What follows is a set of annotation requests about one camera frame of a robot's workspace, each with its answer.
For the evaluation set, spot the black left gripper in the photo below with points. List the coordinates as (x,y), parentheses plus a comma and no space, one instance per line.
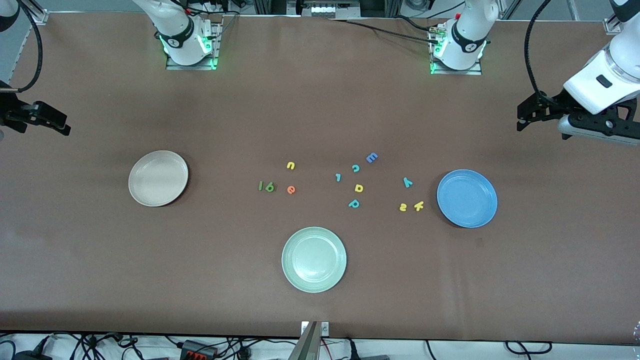
(551,106)

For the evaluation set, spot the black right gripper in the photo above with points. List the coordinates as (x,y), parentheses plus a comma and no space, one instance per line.
(11,111)

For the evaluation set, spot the teal foam letter y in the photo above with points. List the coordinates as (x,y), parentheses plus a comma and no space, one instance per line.
(407,182)

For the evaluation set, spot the yellow foam letter k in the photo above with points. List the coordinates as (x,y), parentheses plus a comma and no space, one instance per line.
(418,205)

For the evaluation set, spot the green foam letter g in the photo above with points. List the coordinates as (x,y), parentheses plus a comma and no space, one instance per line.
(273,187)

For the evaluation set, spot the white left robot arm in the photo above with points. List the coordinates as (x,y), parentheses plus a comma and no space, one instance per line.
(467,35)

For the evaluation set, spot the blue plate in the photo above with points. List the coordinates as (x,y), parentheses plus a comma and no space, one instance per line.
(467,198)

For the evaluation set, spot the beige brown plate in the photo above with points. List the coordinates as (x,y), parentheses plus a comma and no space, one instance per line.
(158,178)

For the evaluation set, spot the blue foam letter E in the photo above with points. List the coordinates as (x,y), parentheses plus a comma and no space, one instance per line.
(371,158)

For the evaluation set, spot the teal foam letter p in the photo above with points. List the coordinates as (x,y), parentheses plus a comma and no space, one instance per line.
(357,204)

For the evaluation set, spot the silver connector box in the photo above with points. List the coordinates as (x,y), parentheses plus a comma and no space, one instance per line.
(330,10)

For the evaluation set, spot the black power adapter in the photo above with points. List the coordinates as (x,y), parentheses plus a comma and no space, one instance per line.
(30,356)

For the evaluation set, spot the pale green plate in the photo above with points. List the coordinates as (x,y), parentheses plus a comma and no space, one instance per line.
(314,259)

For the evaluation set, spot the black orange power strip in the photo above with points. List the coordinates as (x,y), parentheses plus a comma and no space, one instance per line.
(197,348)

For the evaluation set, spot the black plug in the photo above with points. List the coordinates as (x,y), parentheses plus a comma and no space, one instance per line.
(352,350)

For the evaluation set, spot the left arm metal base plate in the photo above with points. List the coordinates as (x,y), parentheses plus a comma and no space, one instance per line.
(455,72)

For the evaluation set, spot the aluminium frame profile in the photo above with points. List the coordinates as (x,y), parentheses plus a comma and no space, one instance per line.
(37,12)
(612,25)

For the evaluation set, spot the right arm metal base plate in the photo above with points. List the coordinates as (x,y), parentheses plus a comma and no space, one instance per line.
(190,67)

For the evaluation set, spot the white post bracket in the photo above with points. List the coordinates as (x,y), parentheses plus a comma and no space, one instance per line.
(325,328)

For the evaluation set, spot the aluminium camera post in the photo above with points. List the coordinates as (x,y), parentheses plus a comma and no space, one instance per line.
(307,347)

